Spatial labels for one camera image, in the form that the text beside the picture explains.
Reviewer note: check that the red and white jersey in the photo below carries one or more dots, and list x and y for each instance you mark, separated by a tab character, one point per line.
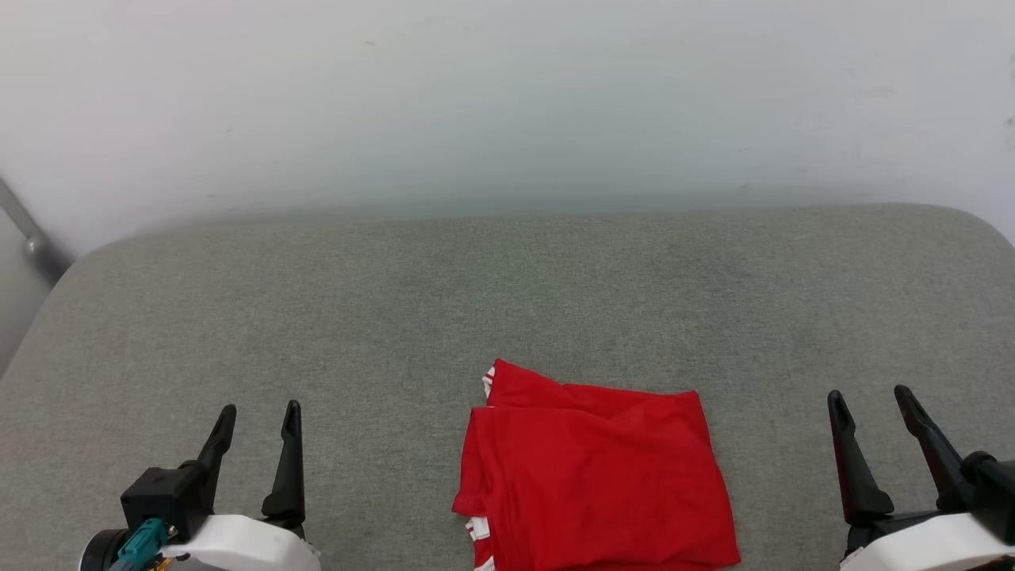
603	484

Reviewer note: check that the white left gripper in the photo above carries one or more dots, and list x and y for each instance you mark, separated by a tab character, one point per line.
238	547

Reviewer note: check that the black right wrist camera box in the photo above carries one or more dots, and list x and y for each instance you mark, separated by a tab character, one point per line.
995	492

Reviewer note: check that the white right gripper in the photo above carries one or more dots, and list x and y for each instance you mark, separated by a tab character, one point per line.
928	547

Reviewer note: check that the grey metal pole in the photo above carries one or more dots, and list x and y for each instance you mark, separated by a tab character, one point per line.
36	246

